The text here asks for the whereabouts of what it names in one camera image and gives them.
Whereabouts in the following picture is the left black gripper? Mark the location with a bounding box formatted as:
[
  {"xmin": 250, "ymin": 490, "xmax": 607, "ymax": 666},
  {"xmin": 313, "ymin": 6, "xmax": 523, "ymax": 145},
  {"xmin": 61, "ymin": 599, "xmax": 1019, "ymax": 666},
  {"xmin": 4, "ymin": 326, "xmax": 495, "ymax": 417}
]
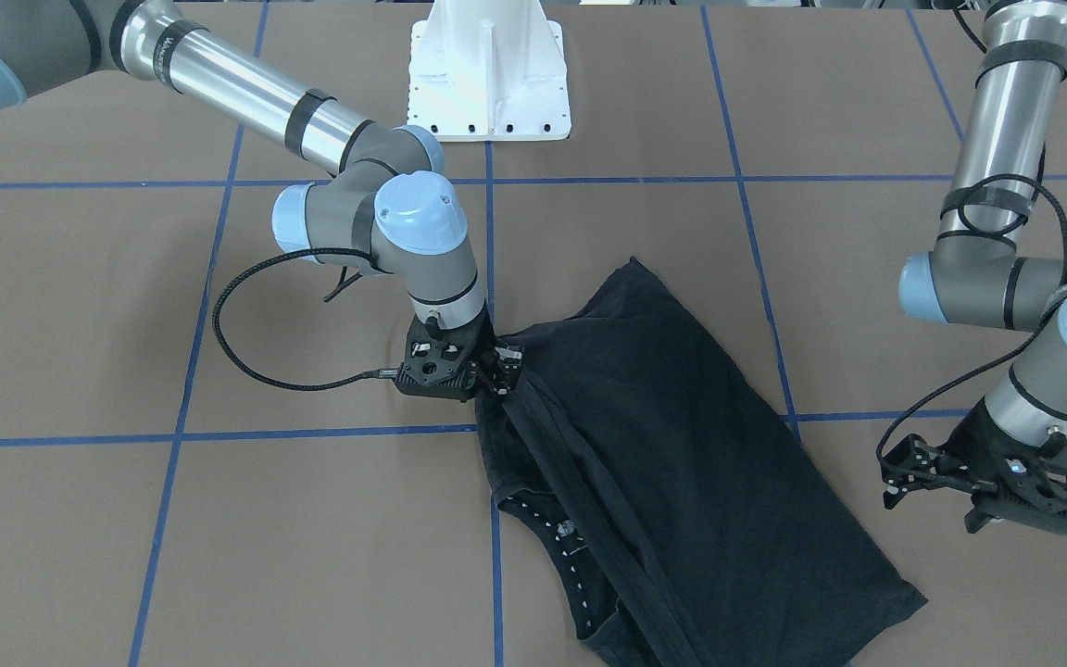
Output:
[{"xmin": 880, "ymin": 400, "xmax": 1067, "ymax": 510}]

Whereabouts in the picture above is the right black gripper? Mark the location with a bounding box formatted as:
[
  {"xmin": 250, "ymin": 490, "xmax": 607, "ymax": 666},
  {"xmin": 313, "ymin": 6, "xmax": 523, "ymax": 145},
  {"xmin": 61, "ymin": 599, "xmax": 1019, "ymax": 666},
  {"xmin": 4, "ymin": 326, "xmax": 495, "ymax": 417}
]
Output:
[{"xmin": 446, "ymin": 309, "xmax": 524, "ymax": 398}]

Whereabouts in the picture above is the black graphic t-shirt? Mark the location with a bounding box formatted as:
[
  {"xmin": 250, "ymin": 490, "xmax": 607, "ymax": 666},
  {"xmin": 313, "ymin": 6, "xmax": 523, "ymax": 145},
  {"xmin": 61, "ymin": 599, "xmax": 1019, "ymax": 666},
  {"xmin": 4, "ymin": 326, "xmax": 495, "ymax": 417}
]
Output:
[{"xmin": 475, "ymin": 258, "xmax": 926, "ymax": 666}]

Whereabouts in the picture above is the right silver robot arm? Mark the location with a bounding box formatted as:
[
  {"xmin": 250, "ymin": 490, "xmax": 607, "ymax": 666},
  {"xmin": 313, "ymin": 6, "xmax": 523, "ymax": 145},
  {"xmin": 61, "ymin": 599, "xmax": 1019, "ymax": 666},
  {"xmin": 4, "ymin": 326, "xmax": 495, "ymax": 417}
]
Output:
[{"xmin": 0, "ymin": 1, "xmax": 522, "ymax": 402}]

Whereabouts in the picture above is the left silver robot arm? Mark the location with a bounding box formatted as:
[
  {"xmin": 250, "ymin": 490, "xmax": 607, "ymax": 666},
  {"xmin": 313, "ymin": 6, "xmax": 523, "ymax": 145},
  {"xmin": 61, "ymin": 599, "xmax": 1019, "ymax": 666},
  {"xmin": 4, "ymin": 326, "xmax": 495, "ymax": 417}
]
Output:
[{"xmin": 876, "ymin": 1, "xmax": 1067, "ymax": 535}]

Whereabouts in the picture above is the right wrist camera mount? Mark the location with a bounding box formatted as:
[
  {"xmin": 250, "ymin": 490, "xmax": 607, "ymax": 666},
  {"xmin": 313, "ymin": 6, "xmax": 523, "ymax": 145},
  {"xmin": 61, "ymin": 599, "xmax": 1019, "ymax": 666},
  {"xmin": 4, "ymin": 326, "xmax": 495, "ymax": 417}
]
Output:
[{"xmin": 393, "ymin": 318, "xmax": 471, "ymax": 402}]

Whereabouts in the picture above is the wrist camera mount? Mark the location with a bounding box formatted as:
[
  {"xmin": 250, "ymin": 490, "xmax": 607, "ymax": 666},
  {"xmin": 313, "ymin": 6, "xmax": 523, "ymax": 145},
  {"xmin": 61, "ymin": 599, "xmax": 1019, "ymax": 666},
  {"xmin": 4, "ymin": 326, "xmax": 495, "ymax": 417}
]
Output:
[
  {"xmin": 393, "ymin": 318, "xmax": 471, "ymax": 402},
  {"xmin": 964, "ymin": 448, "xmax": 1067, "ymax": 535}
]

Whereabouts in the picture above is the black braided cable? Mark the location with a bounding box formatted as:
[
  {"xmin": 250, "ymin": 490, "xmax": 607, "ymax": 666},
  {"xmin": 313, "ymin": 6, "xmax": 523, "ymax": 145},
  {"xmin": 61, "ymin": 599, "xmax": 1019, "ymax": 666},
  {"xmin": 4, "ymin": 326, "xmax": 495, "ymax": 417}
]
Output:
[
  {"xmin": 874, "ymin": 172, "xmax": 1067, "ymax": 464},
  {"xmin": 211, "ymin": 247, "xmax": 399, "ymax": 392}
]

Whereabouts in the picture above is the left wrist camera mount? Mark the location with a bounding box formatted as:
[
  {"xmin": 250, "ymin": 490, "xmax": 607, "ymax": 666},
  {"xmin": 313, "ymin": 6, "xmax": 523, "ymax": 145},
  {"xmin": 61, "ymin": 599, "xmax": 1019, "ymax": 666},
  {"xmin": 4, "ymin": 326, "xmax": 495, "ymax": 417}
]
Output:
[{"xmin": 964, "ymin": 448, "xmax": 1067, "ymax": 535}]

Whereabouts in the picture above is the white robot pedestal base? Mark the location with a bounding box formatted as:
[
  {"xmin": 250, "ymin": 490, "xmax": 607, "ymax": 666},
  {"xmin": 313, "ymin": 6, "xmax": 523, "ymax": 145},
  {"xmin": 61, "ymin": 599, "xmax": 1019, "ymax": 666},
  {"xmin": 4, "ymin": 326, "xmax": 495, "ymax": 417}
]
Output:
[{"xmin": 407, "ymin": 1, "xmax": 572, "ymax": 141}]

